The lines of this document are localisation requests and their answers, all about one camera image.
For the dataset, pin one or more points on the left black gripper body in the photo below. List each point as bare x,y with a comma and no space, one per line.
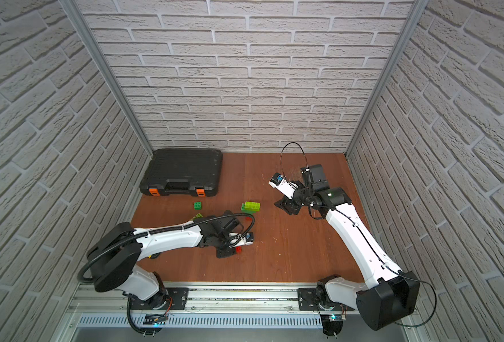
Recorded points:
227,246

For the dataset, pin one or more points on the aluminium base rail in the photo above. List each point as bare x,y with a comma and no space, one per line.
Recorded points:
225,305

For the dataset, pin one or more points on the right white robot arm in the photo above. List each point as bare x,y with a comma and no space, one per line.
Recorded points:
387,294

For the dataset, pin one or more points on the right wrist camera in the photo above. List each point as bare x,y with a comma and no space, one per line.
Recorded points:
279,182

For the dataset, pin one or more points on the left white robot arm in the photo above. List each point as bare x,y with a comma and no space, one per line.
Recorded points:
112,263

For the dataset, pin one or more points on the lime green long lego brick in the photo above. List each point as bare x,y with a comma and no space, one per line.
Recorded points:
254,206

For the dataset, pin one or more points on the black plastic tool case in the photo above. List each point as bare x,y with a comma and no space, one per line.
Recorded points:
183,171

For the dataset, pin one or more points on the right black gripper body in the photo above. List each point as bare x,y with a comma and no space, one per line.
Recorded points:
300,199

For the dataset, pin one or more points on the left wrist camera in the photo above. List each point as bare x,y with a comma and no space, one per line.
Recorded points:
244,240

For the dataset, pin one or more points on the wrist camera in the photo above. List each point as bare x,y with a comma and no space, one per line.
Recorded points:
279,182
244,240

